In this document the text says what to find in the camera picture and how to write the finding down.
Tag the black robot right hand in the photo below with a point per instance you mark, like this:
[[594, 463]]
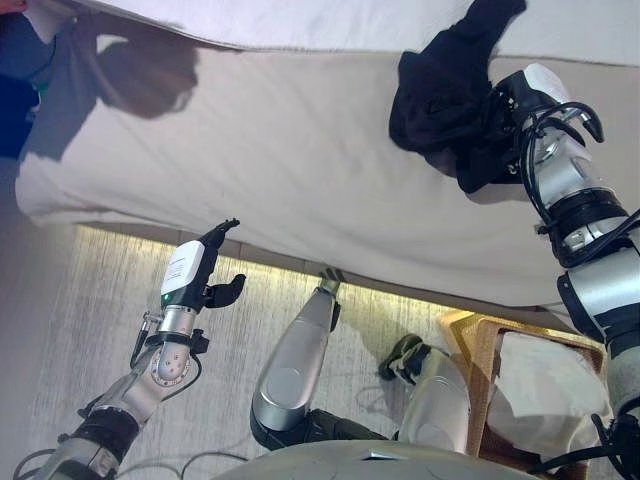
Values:
[[540, 85]]

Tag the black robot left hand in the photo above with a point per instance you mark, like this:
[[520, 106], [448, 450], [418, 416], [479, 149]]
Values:
[[185, 270]]

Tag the black garment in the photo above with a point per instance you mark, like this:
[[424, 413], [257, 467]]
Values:
[[440, 100]]

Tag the beige garment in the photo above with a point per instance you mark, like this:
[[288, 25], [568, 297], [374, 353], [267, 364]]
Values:
[[545, 385]]

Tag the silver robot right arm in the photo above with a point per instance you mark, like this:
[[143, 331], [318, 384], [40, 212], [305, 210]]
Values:
[[600, 290]]

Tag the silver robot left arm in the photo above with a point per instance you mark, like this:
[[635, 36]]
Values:
[[145, 385]]

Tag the bed with beige cover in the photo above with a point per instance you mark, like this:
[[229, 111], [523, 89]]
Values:
[[300, 150]]

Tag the white textured bed runner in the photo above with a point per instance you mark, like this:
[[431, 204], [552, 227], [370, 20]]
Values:
[[325, 20]]

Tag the woven wicker basket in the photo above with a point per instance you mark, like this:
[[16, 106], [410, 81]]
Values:
[[475, 350]]

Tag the grey striped rug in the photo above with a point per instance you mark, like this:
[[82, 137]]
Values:
[[100, 310]]

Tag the dark robot left foot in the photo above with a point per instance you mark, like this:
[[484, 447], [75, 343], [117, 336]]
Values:
[[331, 280]]

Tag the dark robot foot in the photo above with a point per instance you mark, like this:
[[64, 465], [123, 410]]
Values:
[[400, 355], [331, 280]]

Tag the silver robot left leg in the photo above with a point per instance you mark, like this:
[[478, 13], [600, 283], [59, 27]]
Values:
[[290, 375]]

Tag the silver robot leg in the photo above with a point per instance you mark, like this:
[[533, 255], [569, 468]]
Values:
[[435, 410], [290, 375]]

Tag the dark robot right foot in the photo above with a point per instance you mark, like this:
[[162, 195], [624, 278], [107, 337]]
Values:
[[400, 355]]

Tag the silver robot right leg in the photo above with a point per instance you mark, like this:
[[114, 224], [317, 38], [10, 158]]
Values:
[[435, 410]]

